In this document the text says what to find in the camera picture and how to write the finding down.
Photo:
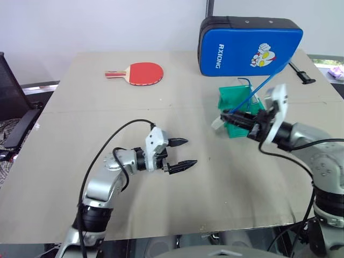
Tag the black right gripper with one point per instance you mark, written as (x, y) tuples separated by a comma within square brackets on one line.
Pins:
[(262, 126)]

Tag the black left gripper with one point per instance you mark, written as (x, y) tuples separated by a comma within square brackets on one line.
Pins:
[(164, 161)]

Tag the white coupler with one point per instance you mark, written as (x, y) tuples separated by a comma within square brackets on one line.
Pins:
[(217, 124)]

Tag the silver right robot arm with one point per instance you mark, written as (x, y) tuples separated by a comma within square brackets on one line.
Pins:
[(322, 161)]

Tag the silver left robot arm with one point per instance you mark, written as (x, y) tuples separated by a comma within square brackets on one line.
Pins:
[(103, 182)]

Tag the green plastic bin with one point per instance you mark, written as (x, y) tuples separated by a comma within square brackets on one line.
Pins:
[(231, 99)]

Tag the blue RXIONG kick pad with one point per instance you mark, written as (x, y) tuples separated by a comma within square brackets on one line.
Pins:
[(242, 51)]

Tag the red table tennis paddle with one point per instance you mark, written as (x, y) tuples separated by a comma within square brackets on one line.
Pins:
[(146, 74)]

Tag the purple crumpled object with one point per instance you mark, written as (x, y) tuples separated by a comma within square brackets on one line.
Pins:
[(336, 72)]

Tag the patterned grey cloth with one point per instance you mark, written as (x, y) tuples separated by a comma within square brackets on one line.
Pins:
[(6, 137)]

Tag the black office chair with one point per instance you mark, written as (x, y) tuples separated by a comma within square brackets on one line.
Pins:
[(10, 91)]

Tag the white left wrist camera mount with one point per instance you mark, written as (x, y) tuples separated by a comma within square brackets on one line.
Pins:
[(156, 137)]

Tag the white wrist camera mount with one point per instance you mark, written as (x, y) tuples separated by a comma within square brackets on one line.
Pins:
[(156, 137), (279, 107)]

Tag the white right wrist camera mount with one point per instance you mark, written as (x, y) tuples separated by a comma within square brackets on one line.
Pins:
[(279, 107)]

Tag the dark vertical post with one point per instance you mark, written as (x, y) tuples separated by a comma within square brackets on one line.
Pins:
[(210, 8)]

